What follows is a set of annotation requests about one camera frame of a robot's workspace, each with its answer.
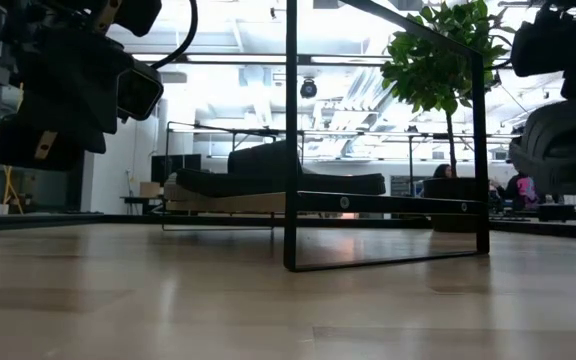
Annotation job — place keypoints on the black rubber slide sandal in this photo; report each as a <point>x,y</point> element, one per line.
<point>563,150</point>
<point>248,182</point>

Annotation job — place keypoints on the brown cardboard box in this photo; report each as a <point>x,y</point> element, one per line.
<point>150,189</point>

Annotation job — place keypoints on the green leafy tree plant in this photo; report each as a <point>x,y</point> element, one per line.
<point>433,65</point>

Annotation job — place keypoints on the person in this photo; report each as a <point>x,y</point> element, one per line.
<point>513,192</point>
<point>443,171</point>

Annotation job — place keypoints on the black plant pot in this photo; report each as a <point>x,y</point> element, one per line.
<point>450,189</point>

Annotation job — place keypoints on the black ceiling spotlight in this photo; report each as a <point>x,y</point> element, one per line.
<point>308,89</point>

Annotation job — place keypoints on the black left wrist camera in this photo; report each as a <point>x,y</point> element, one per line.
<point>140,92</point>

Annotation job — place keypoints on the wooden shelf with black frame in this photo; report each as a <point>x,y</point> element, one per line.
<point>393,204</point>

